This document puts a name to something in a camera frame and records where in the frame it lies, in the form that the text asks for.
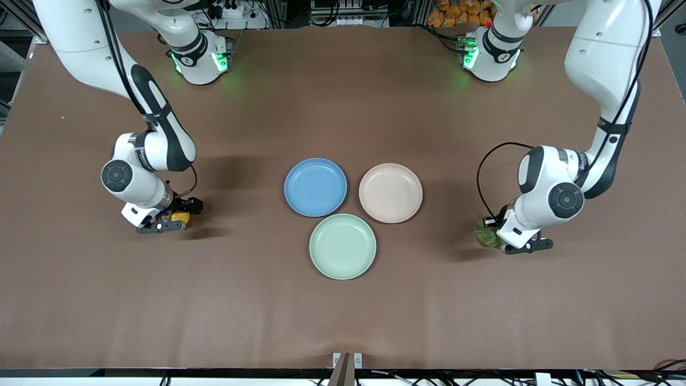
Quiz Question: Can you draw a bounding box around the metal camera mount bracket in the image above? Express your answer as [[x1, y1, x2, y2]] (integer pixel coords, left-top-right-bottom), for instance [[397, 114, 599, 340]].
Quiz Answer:
[[328, 352, 364, 386]]

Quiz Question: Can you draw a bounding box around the light green plate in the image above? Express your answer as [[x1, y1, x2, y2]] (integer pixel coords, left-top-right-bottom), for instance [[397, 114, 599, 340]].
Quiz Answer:
[[309, 213, 377, 281]]

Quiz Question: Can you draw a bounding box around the blue plate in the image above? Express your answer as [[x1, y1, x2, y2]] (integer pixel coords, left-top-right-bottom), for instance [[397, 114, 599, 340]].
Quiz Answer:
[[284, 158, 348, 218]]

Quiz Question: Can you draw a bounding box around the bag of oranges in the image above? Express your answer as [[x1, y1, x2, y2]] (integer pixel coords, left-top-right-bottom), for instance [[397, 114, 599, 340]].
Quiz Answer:
[[427, 0, 498, 28]]

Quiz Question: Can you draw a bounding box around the green lettuce leaf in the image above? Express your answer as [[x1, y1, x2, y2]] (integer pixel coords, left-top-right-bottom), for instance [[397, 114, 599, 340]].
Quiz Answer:
[[474, 218, 505, 249]]

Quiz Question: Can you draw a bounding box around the white power strip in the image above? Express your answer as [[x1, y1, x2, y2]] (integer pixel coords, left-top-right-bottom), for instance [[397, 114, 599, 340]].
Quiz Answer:
[[194, 0, 270, 31]]

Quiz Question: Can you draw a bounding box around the beige pink plate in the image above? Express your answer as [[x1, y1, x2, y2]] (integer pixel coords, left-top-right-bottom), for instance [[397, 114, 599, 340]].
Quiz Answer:
[[359, 163, 424, 224]]

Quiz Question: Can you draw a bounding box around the aluminium frame profile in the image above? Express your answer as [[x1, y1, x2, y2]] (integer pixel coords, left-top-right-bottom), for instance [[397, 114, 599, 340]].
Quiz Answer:
[[652, 0, 686, 38], [0, 0, 49, 44]]

